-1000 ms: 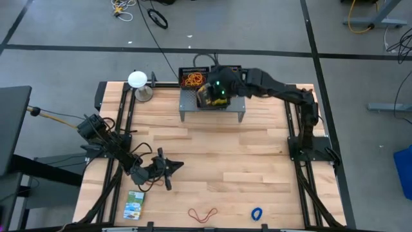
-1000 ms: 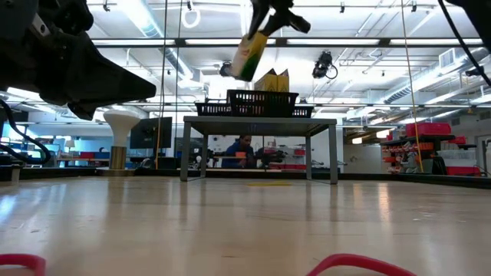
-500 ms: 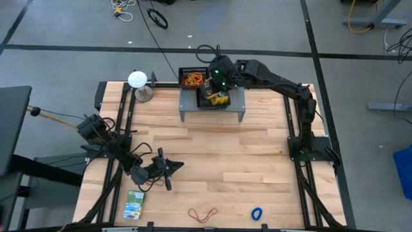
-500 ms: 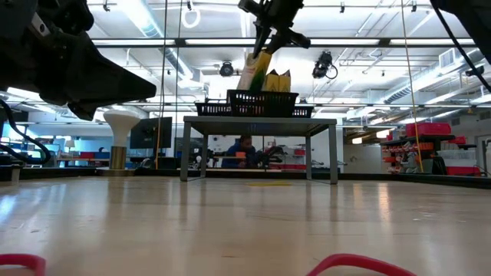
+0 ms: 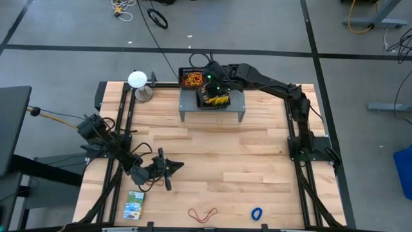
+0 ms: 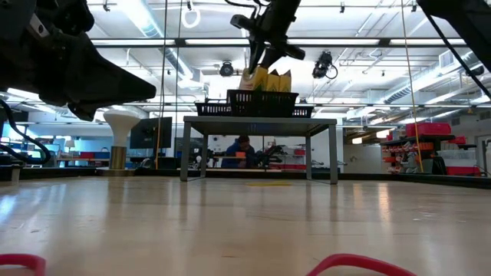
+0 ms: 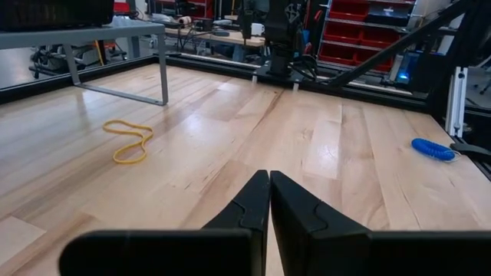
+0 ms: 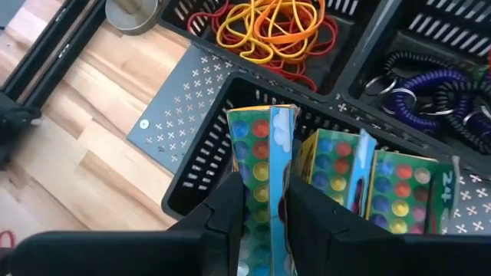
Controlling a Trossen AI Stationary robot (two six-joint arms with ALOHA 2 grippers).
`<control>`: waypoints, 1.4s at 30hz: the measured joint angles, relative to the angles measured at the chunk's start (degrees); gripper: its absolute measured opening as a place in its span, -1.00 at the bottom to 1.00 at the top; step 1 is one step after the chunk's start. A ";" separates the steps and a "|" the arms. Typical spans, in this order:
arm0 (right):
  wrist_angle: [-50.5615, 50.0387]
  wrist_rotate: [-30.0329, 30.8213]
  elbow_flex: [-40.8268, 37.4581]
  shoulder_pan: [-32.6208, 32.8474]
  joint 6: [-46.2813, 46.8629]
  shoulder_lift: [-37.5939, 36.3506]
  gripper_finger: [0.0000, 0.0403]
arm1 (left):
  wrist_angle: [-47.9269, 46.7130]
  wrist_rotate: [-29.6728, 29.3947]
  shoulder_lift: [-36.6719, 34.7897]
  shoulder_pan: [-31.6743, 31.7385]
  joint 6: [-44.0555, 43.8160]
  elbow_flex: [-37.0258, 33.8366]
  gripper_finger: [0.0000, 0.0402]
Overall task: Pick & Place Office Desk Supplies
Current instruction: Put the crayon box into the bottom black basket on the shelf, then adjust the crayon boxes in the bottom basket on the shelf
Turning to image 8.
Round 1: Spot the yellow crayon box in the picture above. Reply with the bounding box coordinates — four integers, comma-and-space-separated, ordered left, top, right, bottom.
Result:
226, 103, 300, 276
293, 128, 377, 218

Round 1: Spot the green cardboard box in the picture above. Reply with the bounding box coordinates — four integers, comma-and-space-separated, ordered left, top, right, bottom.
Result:
364, 149, 461, 235

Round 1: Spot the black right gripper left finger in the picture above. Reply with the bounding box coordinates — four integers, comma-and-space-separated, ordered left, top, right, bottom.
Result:
7, 172, 246, 276

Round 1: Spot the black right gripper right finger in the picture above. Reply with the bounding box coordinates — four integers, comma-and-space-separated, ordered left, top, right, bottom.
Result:
288, 175, 491, 276

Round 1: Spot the purple coil wristband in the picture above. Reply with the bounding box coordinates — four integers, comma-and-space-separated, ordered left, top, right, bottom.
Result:
458, 95, 491, 135
383, 68, 471, 131

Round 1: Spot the grey perforated metal shelf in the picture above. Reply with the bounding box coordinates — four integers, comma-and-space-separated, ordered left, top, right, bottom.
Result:
126, 41, 491, 235

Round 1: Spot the black coil wristband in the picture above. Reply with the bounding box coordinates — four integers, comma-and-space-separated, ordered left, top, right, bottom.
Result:
435, 80, 491, 155
383, 51, 456, 84

